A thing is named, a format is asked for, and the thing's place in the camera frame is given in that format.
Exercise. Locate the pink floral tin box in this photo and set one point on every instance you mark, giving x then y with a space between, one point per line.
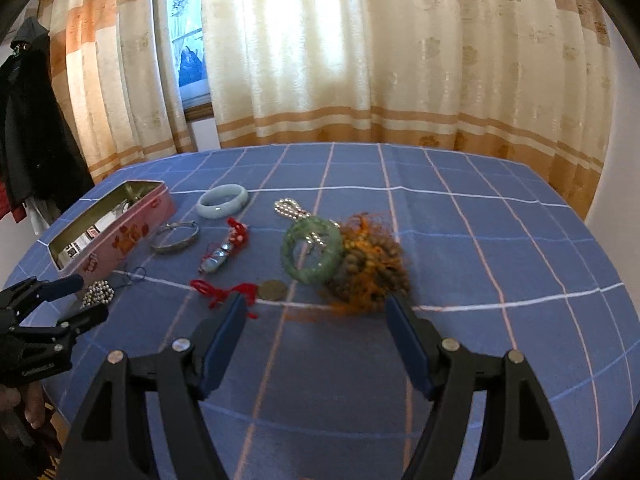
125 237

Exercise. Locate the black hanging coat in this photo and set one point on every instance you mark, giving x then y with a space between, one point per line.
35 125

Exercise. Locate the white hanging garment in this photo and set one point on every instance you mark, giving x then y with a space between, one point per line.
42 215

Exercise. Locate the blue checked tablecloth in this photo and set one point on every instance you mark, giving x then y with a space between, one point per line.
490 270

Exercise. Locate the green jade bangle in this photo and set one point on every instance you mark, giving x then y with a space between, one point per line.
295 268

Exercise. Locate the silver metal bangle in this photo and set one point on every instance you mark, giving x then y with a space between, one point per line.
172 249

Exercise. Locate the red padded jacket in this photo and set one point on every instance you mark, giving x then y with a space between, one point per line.
11 205

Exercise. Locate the window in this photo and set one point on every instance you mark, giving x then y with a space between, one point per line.
187 35

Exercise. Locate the wide cream and orange curtain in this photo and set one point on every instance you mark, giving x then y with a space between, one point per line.
400 50

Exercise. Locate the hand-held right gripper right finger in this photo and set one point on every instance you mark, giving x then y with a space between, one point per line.
407 344

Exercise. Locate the pale jade bangle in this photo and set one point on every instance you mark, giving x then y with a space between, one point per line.
207 208

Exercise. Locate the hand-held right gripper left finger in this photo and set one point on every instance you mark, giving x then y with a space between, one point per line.
227 341

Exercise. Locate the wooden window sill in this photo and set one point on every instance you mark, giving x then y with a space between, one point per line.
199 111

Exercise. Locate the grey pendant with red knot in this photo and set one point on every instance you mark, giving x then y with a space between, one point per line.
220 258

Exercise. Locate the narrow cream and orange curtain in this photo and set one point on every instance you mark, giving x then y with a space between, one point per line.
115 70

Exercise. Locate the person's left hand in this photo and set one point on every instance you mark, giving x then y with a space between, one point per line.
34 405

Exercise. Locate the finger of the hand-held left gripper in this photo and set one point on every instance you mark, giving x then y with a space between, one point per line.
80 321
60 287

